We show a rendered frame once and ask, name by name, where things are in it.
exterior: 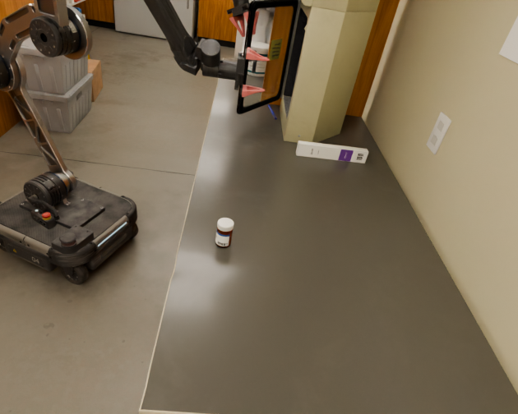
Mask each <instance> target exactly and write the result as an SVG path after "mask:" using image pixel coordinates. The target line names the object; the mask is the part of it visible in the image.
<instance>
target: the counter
mask: <svg viewBox="0 0 518 414"><path fill-rule="evenodd" d="M234 85H235V80H227V79H221V78H219V79H218V83H217V86H216V90H215V97H214V100H213V104H212V107H211V111H210V117H209V121H208V124H207V128H206V133H205V138H204V141H203V145H202V148H201V154H200V158H199V162H198V165H197V171H196V175H195V179H194V182H193V186H192V192H191V196H190V200H189V203H188V207H187V212H186V217H185V220H184V224H183V230H182V233H181V237H180V241H179V244H178V250H177V254H176V260H175V265H174V269H173V274H172V277H171V279H170V282H169V288H168V291H167V295H166V299H165V303H164V309H163V312H162V316H161V320H160V326H159V329H158V333H157V337H156V340H155V346H154V350H153V353H152V358H151V361H150V367H149V371H148V376H147V380H146V386H145V390H144V393H143V396H142V400H141V405H140V408H139V414H518V394H517V392H516V391H515V389H514V387H513V385H512V384H511V381H510V380H509V378H508V377H507V375H506V372H505V371H504V370H503V368H502V365H501V364H500V362H499V360H498V359H497V357H496V355H495V353H494V351H493V350H492V348H491V346H490V345H489V343H488V340H487V339H486V338H485V336H484V334H483V332H482V330H481V328H480V327H479V325H478V323H477V321H476V319H475V318H474V316H473V314H472V313H471V311H470V309H469V307H468V306H467V304H466V302H465V300H464V298H463V297H462V295H461V293H460V291H459V289H458V287H457V286H456V284H455V282H454V280H453V279H452V277H451V275H450V274H449V272H448V270H447V268H446V266H445V265H444V263H443V261H442V259H441V257H440V255H439V254H438V253H437V250H436V248H435V247H434V245H433V243H432V241H431V240H430V238H429V236H428V234H427V233H426V231H425V229H424V227H423V225H422V224H421V222H420V221H419V218H418V216H417V214H416V213H415V212H414V209H413V208H412V206H411V204H410V202H409V201H408V199H407V197H406V195H405V193H404V192H403V190H402V188H401V187H400V184H399V182H398V181H397V180H396V178H395V175H394V174H393V172H392V171H391V169H390V167H389V165H388V163H387V161H386V160H385V158H384V156H383V155H382V152H381V151H380V149H379V148H378V146H377V143H376V142H375V140H374V139H373V137H372V135H371V133H370V131H369V130H368V128H367V126H366V124H365V122H364V121H363V119H362V117H356V116H350V115H345V119H344V122H343V125H342V127H341V131H340V134H339V135H336V136H332V137H330V138H327V139H325V140H322V141H319V142H317V143H322V144H329V145H342V146H349V147H356V148H364V149H367V150H368V156H367V159H366V162H365V163H355V162H348V161H340V160H333V159H319V158H312V157H304V156H297V155H296V149H297V145H298V143H296V142H289V141H284V137H283V132H282V125H281V119H280V105H276V104H270V103H269V105H270V106H271V108H272V109H273V111H274V113H275V115H276V117H277V119H276V120H275V119H274V117H273V115H272V113H271V111H270V109H269V108H268V104H266V105H264V106H261V107H259V108H255V109H253V110H251V111H249V112H246V113H243V114H237V105H238V92H239V87H238V90H235V89H234ZM222 218H228V219H232V220H233V221H234V229H233V234H232V240H231V245H230V246H229V247H226V248H222V247H219V246H217V245H216V244H215V238H216V230H217V223H218V220H219V219H222Z"/></svg>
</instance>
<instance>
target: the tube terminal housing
mask: <svg viewBox="0 0 518 414"><path fill-rule="evenodd" d="M379 2H380V0H313V1H312V5H311V6H305V5H304V4H303V3H302V1H301V2H300V8H302V9H303V11H304V13H305V14H306V16H307V18H308V22H307V26H306V30H305V35H304V39H303V46H302V50H301V54H300V59H299V68H298V74H297V79H296V83H295V82H294V90H293V93H292V98H291V102H290V106H289V113H288V117H287V119H286V114H285V109H284V100H283V97H282V100H281V102H280V119H281V125H282V132H283V137H284V141H289V142H296V143H298V141H299V140H300V141H308V142H315V143H317V142H319V141H322V140H325V139H327V138H330V137H332V136H336V135H339V134H340V131H341V127H342V125H343V122H344V119H345V114H346V111H347V108H348V106H349V101H350V98H351V94H352V92H353V89H354V84H355V81H356V79H357V75H358V71H359V68H360V65H361V62H362V59H363V55H364V51H365V48H366V46H367V42H368V38H369V35H370V32H371V29H372V24H373V22H374V18H375V15H376V13H377V8H378V5H379ZM300 8H299V10H300Z"/></svg>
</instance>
